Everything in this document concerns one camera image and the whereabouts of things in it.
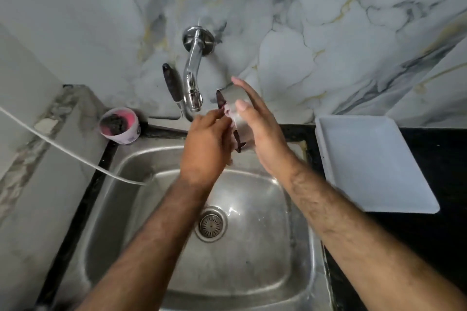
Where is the person's left hand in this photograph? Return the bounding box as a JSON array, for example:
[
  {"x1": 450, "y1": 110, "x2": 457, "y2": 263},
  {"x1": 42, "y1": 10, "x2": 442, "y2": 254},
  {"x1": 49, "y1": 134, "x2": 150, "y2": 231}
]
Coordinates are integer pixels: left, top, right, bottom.
[{"x1": 180, "y1": 108, "x2": 235, "y2": 187}]

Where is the person's right hand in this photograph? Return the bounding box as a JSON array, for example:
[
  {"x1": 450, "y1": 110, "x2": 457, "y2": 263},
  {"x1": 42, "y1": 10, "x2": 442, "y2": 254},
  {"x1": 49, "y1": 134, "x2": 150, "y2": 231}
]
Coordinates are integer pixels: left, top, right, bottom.
[{"x1": 231, "y1": 77, "x2": 304, "y2": 181}]

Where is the white scrub pad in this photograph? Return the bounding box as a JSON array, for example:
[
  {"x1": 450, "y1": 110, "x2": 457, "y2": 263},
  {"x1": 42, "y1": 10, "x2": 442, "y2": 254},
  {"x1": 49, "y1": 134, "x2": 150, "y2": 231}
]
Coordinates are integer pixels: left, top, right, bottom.
[{"x1": 222, "y1": 102, "x2": 238, "y2": 129}]

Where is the steel cup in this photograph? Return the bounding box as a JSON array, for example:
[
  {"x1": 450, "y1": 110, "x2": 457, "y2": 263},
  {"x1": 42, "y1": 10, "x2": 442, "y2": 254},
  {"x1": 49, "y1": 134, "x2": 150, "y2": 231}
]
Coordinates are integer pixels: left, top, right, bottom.
[{"x1": 216, "y1": 83, "x2": 256, "y2": 153}]

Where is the person's right forearm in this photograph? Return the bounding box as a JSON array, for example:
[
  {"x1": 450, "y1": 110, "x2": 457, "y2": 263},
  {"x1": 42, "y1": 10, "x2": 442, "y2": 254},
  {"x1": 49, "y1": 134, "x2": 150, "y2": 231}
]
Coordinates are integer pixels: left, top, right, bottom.
[{"x1": 277, "y1": 159, "x2": 467, "y2": 311}]

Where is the person's left forearm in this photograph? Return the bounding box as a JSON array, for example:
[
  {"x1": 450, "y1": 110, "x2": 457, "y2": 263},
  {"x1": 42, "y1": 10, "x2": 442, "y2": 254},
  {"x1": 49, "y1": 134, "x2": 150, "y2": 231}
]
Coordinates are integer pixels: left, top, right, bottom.
[{"x1": 75, "y1": 175, "x2": 220, "y2": 311}]

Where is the pink plastic tub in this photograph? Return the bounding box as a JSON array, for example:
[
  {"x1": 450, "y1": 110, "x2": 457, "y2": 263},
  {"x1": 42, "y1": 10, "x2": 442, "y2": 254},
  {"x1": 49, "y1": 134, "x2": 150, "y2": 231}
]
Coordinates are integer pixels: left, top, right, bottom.
[{"x1": 99, "y1": 107, "x2": 141, "y2": 146}]

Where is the dark scrubber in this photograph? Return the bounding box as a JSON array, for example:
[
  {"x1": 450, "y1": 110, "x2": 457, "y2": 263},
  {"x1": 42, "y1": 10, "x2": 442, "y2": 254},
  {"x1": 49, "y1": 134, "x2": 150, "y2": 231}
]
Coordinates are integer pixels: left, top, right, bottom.
[{"x1": 103, "y1": 112, "x2": 134, "y2": 135}]

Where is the metal sink drain strainer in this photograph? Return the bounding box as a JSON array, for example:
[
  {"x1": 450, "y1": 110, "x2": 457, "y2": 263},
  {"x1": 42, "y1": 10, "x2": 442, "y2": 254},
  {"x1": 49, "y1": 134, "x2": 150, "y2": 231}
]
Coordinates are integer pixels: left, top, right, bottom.
[{"x1": 194, "y1": 206, "x2": 228, "y2": 243}]

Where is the stainless steel sink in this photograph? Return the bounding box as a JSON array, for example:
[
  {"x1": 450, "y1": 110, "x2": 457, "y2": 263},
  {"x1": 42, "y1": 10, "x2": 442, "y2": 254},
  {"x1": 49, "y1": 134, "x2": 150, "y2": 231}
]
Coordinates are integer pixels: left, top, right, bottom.
[{"x1": 51, "y1": 135, "x2": 335, "y2": 311}]

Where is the white rectangular tray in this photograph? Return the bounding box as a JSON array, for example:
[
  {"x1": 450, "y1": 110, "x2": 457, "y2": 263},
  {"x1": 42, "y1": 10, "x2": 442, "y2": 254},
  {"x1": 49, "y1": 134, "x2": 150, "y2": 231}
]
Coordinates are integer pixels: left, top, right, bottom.
[{"x1": 314, "y1": 114, "x2": 441, "y2": 214}]

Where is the chrome wall faucet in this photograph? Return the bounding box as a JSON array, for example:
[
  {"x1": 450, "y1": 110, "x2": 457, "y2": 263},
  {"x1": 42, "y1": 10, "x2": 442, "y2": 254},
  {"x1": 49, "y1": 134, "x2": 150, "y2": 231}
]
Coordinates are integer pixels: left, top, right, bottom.
[{"x1": 182, "y1": 25, "x2": 215, "y2": 122}]

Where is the black handled knife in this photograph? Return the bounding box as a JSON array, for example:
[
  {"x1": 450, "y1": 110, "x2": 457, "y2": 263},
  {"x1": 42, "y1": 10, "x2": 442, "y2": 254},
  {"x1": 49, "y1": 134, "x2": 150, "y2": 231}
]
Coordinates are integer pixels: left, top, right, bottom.
[{"x1": 162, "y1": 63, "x2": 185, "y2": 121}]

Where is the white hose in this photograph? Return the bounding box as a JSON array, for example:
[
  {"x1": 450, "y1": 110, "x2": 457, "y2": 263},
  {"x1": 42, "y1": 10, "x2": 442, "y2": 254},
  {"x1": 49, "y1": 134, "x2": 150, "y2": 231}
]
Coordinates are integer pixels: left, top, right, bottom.
[{"x1": 0, "y1": 106, "x2": 147, "y2": 187}]

